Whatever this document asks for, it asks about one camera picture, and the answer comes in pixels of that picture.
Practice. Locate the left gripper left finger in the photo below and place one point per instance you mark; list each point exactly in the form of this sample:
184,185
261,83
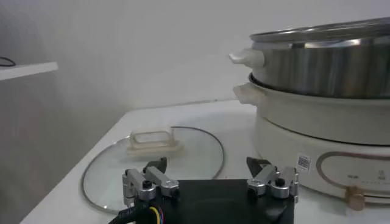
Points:
158,178

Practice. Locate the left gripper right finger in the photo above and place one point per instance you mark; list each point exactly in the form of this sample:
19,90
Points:
265,175

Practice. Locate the perforated steel steamer basket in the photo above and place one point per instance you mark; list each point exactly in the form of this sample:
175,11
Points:
323,70

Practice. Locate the round glass pot lid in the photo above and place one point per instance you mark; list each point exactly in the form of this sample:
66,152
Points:
195,152

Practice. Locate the cream electric cooking pot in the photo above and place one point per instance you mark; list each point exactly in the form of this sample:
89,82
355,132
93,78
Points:
320,121

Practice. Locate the white side table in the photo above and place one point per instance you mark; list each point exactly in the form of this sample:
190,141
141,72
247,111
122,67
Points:
27,70

